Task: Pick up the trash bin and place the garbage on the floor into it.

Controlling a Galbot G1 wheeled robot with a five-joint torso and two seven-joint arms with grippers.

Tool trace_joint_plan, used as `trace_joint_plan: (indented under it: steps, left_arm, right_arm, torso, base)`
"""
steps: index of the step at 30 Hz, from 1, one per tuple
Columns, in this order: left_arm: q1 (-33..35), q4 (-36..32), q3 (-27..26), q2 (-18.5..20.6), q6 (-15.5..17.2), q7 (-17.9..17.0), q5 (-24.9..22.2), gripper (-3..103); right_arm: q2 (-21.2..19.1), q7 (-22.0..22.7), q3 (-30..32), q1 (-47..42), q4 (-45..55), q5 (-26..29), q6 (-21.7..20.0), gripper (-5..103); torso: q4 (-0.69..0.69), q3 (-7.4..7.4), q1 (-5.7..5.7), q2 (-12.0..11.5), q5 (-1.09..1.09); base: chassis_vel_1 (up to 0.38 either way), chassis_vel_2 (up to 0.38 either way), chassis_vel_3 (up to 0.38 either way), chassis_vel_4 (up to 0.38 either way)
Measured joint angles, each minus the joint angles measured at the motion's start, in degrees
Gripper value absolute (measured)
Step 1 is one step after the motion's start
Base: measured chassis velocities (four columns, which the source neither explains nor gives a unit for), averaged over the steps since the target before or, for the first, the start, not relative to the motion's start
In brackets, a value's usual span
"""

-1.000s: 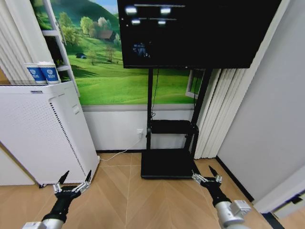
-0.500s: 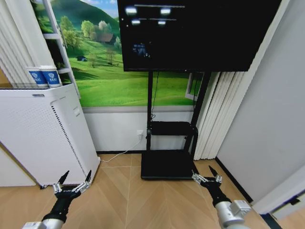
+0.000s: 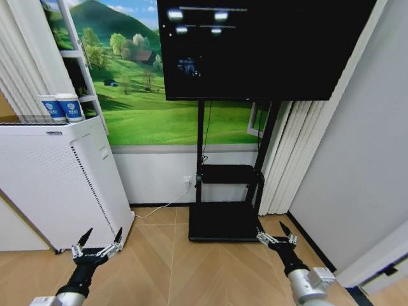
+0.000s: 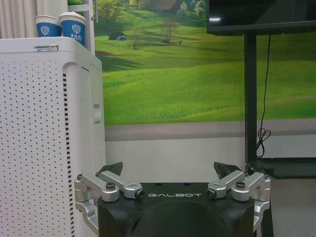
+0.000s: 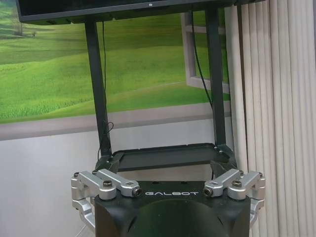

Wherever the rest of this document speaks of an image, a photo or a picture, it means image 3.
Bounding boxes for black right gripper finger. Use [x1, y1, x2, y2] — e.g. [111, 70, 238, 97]
[255, 226, 277, 246]
[279, 221, 298, 247]

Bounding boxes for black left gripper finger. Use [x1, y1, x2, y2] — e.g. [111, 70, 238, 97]
[96, 226, 124, 258]
[71, 227, 94, 258]

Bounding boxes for black television stand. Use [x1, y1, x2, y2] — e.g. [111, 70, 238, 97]
[187, 99, 281, 243]

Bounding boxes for white air purifier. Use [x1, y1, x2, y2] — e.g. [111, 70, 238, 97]
[0, 115, 135, 252]

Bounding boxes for black box on stand shelf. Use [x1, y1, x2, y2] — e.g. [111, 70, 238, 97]
[200, 164, 256, 184]

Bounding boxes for white vertical blinds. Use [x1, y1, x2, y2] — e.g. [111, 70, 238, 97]
[0, 0, 64, 123]
[258, 100, 335, 216]

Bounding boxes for white door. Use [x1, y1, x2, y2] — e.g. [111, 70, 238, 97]
[288, 0, 408, 294]

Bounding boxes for blue white paper cup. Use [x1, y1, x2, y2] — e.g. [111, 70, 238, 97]
[55, 92, 86, 124]
[37, 94, 68, 123]

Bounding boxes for large black television screen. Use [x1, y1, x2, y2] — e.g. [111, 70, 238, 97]
[156, 0, 378, 102]

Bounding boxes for white power cable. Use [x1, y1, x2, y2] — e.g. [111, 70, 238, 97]
[133, 182, 191, 219]

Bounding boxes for black hanging cable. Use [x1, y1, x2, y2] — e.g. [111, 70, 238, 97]
[200, 100, 214, 166]

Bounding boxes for green landscape wall poster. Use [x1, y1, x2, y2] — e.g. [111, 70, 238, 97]
[43, 0, 272, 147]

